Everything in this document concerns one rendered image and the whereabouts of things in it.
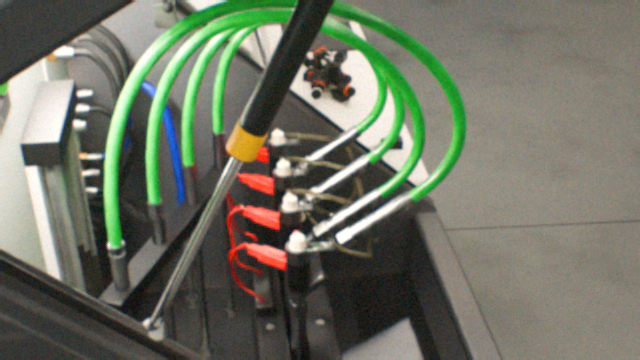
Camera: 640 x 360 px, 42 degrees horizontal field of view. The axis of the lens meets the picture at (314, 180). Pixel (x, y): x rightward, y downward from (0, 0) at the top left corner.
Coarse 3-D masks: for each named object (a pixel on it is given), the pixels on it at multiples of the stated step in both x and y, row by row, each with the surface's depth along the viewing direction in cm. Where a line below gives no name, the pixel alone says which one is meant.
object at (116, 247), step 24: (240, 0) 77; (264, 0) 77; (288, 0) 78; (192, 24) 78; (360, 24) 80; (384, 24) 80; (168, 48) 79; (408, 48) 82; (144, 72) 80; (432, 72) 84; (120, 96) 81; (456, 96) 85; (120, 120) 82; (456, 120) 87; (120, 144) 84; (456, 144) 89; (120, 240) 90
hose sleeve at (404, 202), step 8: (408, 192) 92; (392, 200) 92; (400, 200) 92; (408, 200) 92; (384, 208) 92; (392, 208) 92; (400, 208) 92; (408, 208) 92; (368, 216) 93; (376, 216) 93; (384, 216) 92; (392, 216) 92; (360, 224) 93; (368, 224) 93; (376, 224) 93; (352, 232) 93; (360, 232) 93; (368, 232) 93
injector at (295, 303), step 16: (304, 240) 95; (288, 256) 94; (304, 256) 94; (288, 272) 95; (304, 272) 95; (320, 272) 97; (288, 288) 97; (304, 288) 96; (304, 304) 98; (304, 320) 100; (304, 336) 101; (304, 352) 102
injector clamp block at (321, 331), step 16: (304, 224) 125; (272, 240) 121; (272, 272) 115; (272, 288) 112; (320, 288) 112; (320, 304) 109; (256, 320) 107; (272, 320) 107; (320, 320) 107; (256, 336) 107; (272, 336) 104; (320, 336) 104; (336, 336) 104; (256, 352) 112; (272, 352) 102; (288, 352) 102; (320, 352) 102; (336, 352) 102
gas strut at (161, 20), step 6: (168, 0) 109; (156, 6) 109; (162, 6) 109; (168, 6) 108; (174, 6) 109; (156, 12) 109; (162, 12) 109; (168, 12) 109; (174, 12) 109; (156, 18) 109; (162, 18) 110; (168, 18) 110; (174, 18) 110; (156, 24) 110; (162, 24) 110; (168, 24) 110; (174, 24) 110
